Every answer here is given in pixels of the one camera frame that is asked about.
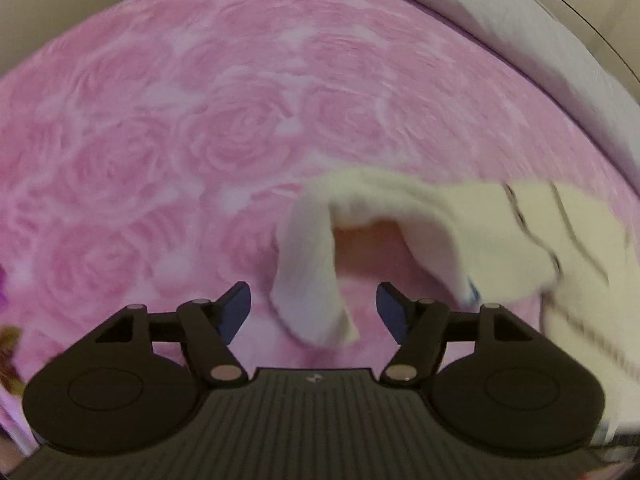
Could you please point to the white fleece garment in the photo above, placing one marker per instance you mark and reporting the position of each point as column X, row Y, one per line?
column 500, row 230

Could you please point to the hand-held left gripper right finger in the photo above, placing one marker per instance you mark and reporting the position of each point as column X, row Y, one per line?
column 392, row 312

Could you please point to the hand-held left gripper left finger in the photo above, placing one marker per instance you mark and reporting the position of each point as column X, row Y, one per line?
column 234, row 312

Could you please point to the grey striped quilt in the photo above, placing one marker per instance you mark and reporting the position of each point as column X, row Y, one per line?
column 525, row 35

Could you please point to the pink floral blanket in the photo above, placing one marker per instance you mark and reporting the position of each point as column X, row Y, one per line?
column 150, row 135

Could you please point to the cream wardrobe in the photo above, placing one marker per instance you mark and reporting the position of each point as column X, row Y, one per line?
column 600, row 0

